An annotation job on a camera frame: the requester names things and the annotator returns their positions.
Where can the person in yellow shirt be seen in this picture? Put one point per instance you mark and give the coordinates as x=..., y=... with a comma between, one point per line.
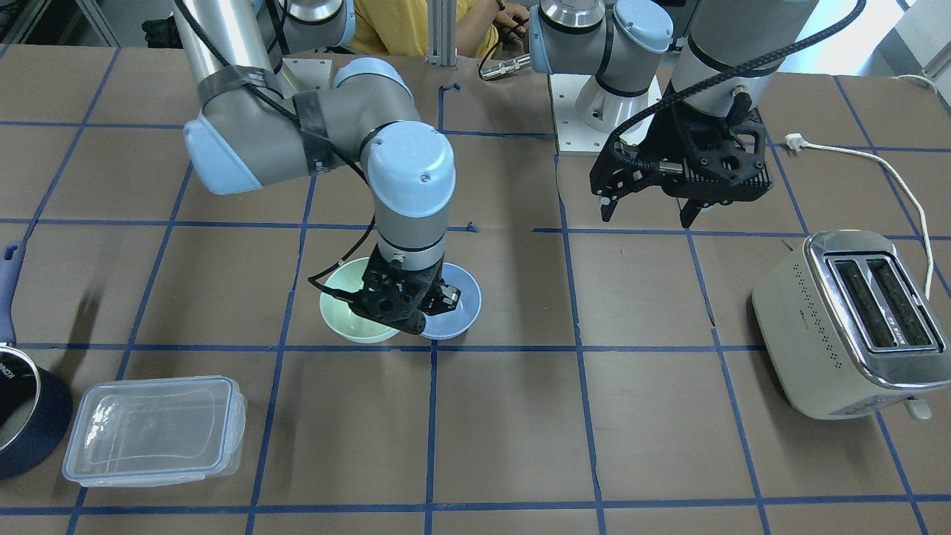
x=401, y=28

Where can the dark blue saucepan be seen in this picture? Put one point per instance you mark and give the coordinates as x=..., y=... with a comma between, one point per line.
x=36, y=405

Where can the aluminium frame post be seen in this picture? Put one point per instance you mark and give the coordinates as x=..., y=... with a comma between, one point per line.
x=441, y=40

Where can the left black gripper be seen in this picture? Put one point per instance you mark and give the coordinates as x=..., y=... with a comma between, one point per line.
x=666, y=141

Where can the green bowl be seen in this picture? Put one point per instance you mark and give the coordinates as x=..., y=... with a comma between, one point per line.
x=337, y=314

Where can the clear plastic food container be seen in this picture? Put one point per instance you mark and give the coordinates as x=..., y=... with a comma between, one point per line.
x=150, y=433

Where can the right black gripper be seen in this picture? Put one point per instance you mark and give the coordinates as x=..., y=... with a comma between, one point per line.
x=444, y=294

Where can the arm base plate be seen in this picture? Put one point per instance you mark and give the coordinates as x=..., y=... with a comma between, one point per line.
x=304, y=74
x=585, y=113

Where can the silver cream toaster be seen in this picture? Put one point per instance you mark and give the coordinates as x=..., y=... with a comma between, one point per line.
x=849, y=330

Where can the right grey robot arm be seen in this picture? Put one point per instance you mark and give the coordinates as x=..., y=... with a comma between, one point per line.
x=257, y=127

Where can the blue bowl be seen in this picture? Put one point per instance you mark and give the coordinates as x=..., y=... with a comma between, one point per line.
x=454, y=323

